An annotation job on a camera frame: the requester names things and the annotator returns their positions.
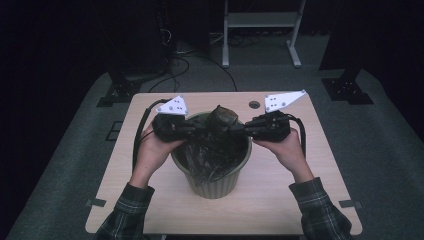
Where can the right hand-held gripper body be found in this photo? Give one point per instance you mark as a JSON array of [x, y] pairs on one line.
[[271, 128]]

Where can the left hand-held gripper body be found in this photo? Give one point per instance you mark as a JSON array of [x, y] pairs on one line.
[[173, 128]]

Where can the black plastic trash bag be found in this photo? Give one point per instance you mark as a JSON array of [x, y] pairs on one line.
[[213, 150]]

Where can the green plastic trash bin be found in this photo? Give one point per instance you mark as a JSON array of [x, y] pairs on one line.
[[216, 188]]

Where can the person's right hand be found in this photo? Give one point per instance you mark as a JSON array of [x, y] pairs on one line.
[[290, 153]]

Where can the person's left hand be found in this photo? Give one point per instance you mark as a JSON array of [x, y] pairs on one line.
[[153, 155]]

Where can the black stand base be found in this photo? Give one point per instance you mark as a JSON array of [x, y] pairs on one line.
[[346, 90], [120, 91]]

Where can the dark equipment cabinet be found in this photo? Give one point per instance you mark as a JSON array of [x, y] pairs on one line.
[[140, 40]]

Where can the grey tape strip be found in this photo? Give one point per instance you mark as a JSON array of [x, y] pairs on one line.
[[350, 204], [96, 202]]

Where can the white metal stand frame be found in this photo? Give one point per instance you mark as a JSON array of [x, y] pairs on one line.
[[261, 19]]

